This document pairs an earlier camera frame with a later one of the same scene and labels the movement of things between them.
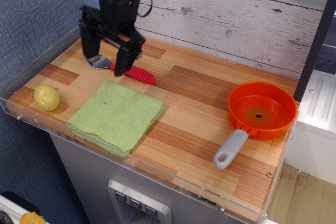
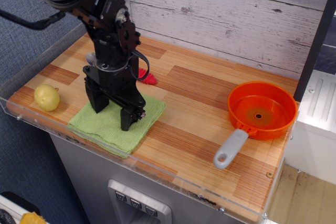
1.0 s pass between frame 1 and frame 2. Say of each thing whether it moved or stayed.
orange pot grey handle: stayed
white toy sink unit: stayed
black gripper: moved
